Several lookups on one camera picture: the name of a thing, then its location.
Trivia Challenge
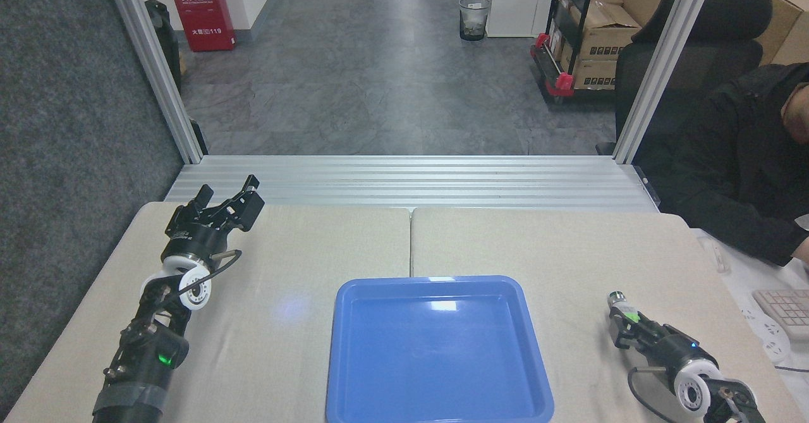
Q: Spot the white power strip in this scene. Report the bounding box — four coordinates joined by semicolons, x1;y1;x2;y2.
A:
739;306;792;364

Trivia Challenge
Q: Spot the grey felt partition panel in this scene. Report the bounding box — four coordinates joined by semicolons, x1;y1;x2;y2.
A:
0;0;185;414

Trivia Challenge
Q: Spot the cardboard box with black print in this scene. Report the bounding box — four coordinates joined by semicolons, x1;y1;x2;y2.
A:
571;3;641;62

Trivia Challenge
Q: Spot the large plain cardboard box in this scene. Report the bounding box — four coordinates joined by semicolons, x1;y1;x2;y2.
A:
755;0;809;66

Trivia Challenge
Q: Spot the silver aluminium post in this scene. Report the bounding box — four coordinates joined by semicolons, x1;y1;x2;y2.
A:
613;0;719;164
101;0;204;164

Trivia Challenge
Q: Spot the wire mesh waste bin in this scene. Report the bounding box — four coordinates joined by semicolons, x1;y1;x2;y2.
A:
459;0;491;42

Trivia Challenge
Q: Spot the pale computer keyboard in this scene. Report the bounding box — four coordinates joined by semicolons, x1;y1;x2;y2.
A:
752;288;809;341

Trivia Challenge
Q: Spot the black and red cart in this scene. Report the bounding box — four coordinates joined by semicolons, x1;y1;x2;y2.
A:
531;0;617;104

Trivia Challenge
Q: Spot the small cardboard box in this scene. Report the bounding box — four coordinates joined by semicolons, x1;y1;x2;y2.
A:
572;59;617;90

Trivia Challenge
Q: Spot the blue plastic tray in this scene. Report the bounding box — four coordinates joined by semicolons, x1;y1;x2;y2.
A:
325;275;555;423

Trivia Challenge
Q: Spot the red fire extinguisher box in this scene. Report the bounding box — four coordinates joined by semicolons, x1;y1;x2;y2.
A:
166;0;236;52

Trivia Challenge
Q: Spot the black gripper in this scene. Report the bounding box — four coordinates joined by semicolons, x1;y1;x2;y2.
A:
163;175;265;266
609;309;703;373

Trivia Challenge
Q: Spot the black office chair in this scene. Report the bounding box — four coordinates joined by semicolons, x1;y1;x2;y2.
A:
597;0;773;156

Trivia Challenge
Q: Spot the white cabinet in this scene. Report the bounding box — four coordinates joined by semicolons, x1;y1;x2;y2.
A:
474;0;545;38

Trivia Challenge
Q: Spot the silver aluminium rail base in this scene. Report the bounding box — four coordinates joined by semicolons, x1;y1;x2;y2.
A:
164;155;652;212

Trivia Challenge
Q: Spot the black bin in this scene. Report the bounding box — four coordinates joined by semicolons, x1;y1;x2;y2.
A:
144;0;182;90

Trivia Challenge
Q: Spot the person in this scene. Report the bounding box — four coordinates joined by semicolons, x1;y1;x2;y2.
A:
656;63;809;267

